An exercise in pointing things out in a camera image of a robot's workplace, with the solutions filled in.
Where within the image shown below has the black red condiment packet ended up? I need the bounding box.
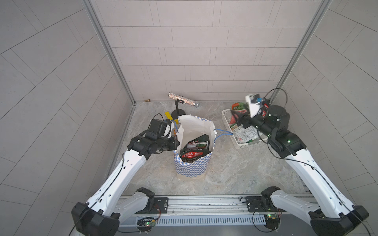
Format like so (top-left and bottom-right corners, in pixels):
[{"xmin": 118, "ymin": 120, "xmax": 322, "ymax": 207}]
[{"xmin": 180, "ymin": 148, "xmax": 211, "ymax": 163}]

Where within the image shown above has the glitter microphone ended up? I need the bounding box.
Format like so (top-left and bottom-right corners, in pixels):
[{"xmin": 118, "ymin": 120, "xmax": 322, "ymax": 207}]
[{"xmin": 168, "ymin": 92, "xmax": 199, "ymax": 108}]

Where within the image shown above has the aluminium rail frame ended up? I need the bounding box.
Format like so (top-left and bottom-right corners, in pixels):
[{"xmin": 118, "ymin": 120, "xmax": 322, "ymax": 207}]
[{"xmin": 118, "ymin": 188, "xmax": 317, "ymax": 232}]

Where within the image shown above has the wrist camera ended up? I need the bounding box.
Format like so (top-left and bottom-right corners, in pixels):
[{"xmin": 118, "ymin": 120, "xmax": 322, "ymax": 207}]
[
  {"xmin": 245, "ymin": 93, "xmax": 263, "ymax": 118},
  {"xmin": 146, "ymin": 119, "xmax": 171, "ymax": 140}
]

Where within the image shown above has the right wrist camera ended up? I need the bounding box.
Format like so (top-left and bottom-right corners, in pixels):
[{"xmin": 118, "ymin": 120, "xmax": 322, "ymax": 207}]
[{"xmin": 245, "ymin": 93, "xmax": 263, "ymax": 118}]

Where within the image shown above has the blue checkered paper bag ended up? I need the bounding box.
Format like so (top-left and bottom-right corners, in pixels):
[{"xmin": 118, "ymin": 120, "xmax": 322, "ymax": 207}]
[{"xmin": 174, "ymin": 115, "xmax": 219, "ymax": 180}]

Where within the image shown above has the left circuit board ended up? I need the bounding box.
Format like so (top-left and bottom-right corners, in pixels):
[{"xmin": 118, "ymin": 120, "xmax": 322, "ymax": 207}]
[{"xmin": 136, "ymin": 217, "xmax": 158, "ymax": 227}]

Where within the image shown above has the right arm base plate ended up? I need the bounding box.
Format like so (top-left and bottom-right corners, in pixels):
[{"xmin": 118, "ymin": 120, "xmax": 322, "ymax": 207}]
[{"xmin": 240, "ymin": 196, "xmax": 279, "ymax": 213}]

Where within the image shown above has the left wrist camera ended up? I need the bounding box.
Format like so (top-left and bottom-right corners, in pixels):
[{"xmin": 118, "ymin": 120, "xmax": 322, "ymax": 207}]
[{"xmin": 146, "ymin": 119, "xmax": 171, "ymax": 140}]

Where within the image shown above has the right circuit board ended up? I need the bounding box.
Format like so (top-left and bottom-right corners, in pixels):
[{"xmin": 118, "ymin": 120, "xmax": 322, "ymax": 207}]
[{"xmin": 264, "ymin": 214, "xmax": 281, "ymax": 231}]

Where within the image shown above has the black microphone stand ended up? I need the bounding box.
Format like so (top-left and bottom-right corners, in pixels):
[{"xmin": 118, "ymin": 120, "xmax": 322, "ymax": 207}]
[{"xmin": 171, "ymin": 100, "xmax": 186, "ymax": 120}]

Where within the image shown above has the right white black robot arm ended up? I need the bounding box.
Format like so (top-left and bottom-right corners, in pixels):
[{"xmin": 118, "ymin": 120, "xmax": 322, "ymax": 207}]
[{"xmin": 231, "ymin": 105, "xmax": 369, "ymax": 236}]

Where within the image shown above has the circuit board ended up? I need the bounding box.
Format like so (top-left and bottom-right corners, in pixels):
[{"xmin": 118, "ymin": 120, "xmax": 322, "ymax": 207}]
[
  {"xmin": 136, "ymin": 217, "xmax": 158, "ymax": 227},
  {"xmin": 264, "ymin": 214, "xmax": 281, "ymax": 231}
]

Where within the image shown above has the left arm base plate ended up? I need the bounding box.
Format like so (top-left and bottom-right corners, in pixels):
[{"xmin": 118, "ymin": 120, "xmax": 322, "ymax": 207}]
[{"xmin": 139, "ymin": 197, "xmax": 169, "ymax": 214}]

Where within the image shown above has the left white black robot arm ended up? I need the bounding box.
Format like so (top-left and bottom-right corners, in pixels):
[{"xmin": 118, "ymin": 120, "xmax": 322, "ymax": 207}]
[{"xmin": 69, "ymin": 119, "xmax": 180, "ymax": 236}]

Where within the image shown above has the white plastic basket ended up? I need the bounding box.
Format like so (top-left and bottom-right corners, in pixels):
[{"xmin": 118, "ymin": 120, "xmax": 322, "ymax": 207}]
[{"xmin": 222, "ymin": 109, "xmax": 267, "ymax": 149}]

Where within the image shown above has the yellow block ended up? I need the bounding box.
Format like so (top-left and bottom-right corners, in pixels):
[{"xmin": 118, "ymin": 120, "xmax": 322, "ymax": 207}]
[{"xmin": 165, "ymin": 112, "xmax": 180, "ymax": 124}]

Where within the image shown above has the red green small packet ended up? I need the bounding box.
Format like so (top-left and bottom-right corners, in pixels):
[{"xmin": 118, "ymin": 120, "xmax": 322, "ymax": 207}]
[{"xmin": 229, "ymin": 102, "xmax": 249, "ymax": 125}]

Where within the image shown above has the purple black fish packet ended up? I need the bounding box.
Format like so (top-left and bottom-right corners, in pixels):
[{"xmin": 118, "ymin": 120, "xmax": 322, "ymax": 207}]
[{"xmin": 230, "ymin": 124, "xmax": 258, "ymax": 145}]

